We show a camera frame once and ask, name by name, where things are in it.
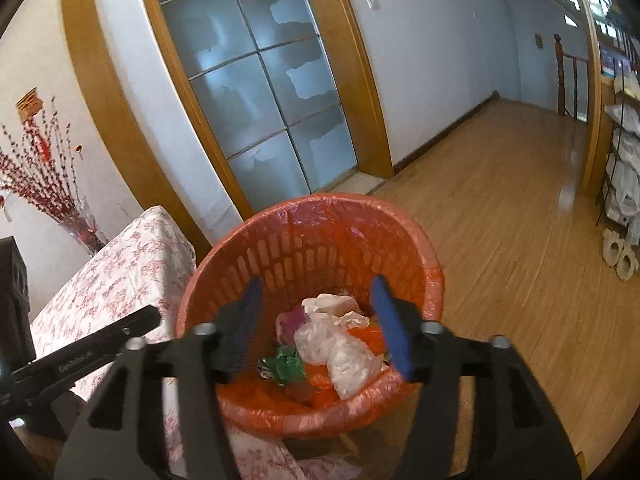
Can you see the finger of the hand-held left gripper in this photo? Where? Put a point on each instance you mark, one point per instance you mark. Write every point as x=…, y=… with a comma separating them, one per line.
x=140, y=322

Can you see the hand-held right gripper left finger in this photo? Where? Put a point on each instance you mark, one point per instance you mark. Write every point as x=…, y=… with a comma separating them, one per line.
x=245, y=325

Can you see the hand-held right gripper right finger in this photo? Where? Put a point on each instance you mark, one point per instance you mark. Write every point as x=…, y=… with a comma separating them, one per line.
x=392, y=325

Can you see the thin orange plastic bag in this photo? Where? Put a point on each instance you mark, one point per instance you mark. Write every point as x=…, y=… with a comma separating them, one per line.
x=370, y=335

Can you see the pink wrapper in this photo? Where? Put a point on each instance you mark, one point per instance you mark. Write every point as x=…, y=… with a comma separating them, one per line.
x=290, y=322

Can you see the white plastic bag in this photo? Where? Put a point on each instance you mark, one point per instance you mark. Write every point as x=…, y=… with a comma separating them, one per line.
x=345, y=360

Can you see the orange plastic bag liner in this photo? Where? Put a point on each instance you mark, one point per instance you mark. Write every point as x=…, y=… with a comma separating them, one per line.
x=435, y=280

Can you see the pale tissue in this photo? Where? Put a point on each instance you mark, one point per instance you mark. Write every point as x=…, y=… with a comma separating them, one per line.
x=330, y=305

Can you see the orange snack wrappers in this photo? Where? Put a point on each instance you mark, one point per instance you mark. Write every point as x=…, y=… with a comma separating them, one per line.
x=320, y=385

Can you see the person's left hand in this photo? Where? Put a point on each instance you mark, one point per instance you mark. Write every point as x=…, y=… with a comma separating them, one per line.
x=37, y=447

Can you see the clear glass vase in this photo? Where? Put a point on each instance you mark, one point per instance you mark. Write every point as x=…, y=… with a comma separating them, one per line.
x=85, y=230

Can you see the red blossom branches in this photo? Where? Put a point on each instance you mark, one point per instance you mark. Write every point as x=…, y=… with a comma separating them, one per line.
x=35, y=180

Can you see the red hanging charm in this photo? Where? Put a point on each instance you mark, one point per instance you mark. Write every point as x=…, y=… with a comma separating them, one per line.
x=42, y=140

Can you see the pair of cream slippers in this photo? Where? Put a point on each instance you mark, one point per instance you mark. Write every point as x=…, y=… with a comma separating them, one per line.
x=619, y=255

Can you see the frosted glass sliding door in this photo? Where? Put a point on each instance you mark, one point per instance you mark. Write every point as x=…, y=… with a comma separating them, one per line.
x=250, y=85

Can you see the rack with white bags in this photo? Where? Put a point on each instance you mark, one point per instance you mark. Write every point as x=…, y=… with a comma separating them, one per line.
x=625, y=160

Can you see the stair railing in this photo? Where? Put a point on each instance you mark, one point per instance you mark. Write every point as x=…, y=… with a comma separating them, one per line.
x=577, y=90

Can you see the wooden wall trim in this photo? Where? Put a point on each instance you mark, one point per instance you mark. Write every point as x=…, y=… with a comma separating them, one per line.
x=110, y=110

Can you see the wooden door frame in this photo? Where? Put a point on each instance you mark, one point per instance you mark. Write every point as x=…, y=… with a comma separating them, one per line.
x=365, y=110

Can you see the gold wall ornament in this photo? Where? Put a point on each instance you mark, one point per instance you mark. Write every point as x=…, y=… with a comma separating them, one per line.
x=29, y=105

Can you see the wooden doorway post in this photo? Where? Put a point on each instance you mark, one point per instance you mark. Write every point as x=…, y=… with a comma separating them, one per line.
x=595, y=135

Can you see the wooden stair post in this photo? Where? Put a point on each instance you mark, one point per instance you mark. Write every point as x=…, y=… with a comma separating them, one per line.
x=559, y=75

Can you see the small wall panel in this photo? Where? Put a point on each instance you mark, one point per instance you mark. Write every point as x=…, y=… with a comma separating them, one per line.
x=538, y=41

